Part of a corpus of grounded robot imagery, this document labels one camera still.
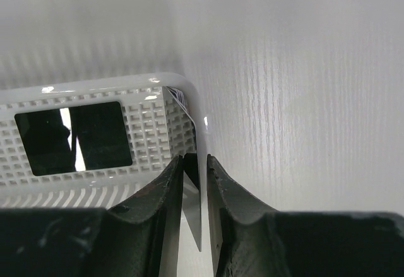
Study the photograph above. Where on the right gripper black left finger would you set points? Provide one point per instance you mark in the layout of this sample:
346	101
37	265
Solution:
133	238

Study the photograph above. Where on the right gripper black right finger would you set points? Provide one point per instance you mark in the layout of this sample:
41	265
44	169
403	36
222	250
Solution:
250	238

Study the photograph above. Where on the dark credit card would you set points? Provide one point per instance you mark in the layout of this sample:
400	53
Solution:
75	139

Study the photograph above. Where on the clear plastic card tray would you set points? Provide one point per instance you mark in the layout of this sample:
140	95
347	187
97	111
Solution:
159	124

